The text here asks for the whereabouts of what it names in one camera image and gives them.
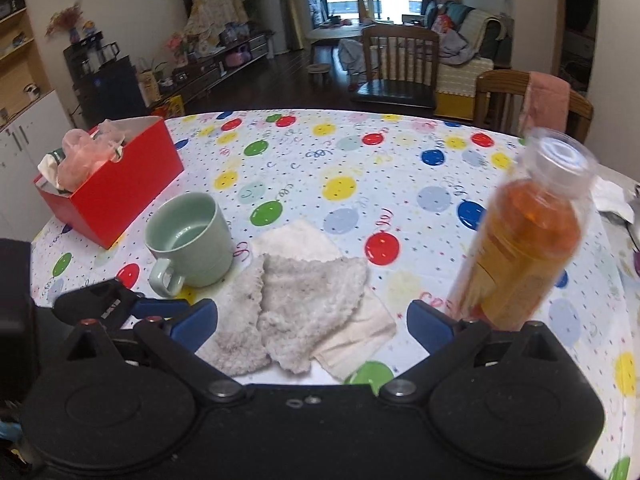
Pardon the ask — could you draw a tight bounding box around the cream cloth napkin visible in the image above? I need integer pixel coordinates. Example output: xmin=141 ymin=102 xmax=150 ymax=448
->
xmin=252 ymin=220 xmax=396 ymax=382

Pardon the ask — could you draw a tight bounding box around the white fluffy cloth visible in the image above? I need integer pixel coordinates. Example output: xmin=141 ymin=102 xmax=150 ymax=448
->
xmin=196 ymin=255 xmax=368 ymax=377

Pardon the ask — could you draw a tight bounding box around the pink bath pouf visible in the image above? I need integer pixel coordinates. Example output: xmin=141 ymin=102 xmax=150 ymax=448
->
xmin=56 ymin=120 xmax=126 ymax=193

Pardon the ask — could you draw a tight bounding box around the christmas print cloth bag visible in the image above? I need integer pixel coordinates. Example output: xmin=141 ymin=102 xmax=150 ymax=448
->
xmin=38 ymin=148 xmax=66 ymax=191

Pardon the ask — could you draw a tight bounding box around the pale green mug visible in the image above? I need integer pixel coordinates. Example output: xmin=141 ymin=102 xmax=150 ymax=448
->
xmin=144 ymin=192 xmax=233 ymax=298

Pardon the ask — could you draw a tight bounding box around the red cardboard box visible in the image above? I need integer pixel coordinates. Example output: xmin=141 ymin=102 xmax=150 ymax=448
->
xmin=34 ymin=116 xmax=183 ymax=248

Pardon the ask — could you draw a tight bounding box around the orange tea bottle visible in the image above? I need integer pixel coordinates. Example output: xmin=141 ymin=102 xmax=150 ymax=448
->
xmin=446 ymin=128 xmax=598 ymax=330

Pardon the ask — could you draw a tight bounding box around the balloon print tablecloth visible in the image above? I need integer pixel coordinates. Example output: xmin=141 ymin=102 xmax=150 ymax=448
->
xmin=29 ymin=108 xmax=640 ymax=480

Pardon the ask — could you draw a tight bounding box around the white tissue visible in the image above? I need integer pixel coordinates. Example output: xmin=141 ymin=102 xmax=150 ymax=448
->
xmin=591 ymin=177 xmax=634 ymax=223

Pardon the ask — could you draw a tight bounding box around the tv console cabinet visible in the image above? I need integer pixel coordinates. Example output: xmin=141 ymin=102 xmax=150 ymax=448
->
xmin=150 ymin=29 xmax=276 ymax=109

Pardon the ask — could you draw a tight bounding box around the wooden chair with towel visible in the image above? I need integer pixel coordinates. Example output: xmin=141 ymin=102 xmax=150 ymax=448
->
xmin=473 ymin=70 xmax=593 ymax=143

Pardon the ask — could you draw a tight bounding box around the pink towel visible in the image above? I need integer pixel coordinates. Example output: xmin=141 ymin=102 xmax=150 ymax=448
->
xmin=518 ymin=72 xmax=572 ymax=134

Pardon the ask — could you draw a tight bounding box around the small wooden stool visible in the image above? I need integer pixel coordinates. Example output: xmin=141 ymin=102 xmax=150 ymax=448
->
xmin=307 ymin=63 xmax=332 ymax=86

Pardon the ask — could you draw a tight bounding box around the wooden chair black seat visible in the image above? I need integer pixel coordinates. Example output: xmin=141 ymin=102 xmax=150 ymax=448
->
xmin=352 ymin=24 xmax=439 ymax=117

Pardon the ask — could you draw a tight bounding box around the sofa with blankets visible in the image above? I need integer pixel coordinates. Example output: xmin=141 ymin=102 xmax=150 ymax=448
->
xmin=424 ymin=1 xmax=512 ymax=122

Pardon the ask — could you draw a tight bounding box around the white coffee table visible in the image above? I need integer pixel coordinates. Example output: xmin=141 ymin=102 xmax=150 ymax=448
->
xmin=306 ymin=25 xmax=363 ymax=64

